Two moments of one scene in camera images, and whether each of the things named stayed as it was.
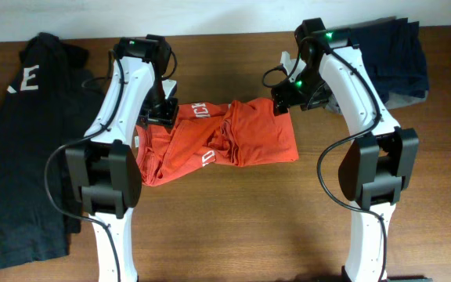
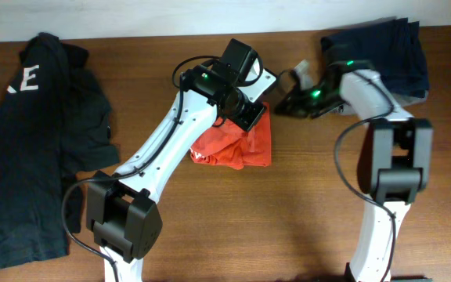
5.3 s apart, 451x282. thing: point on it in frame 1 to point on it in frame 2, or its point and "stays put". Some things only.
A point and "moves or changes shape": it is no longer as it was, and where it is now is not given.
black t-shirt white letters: x=25 y=210 stays put
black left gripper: x=167 y=117 to x=248 y=119
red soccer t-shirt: x=207 y=135 moves or changes shape
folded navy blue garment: x=392 y=52 stays put
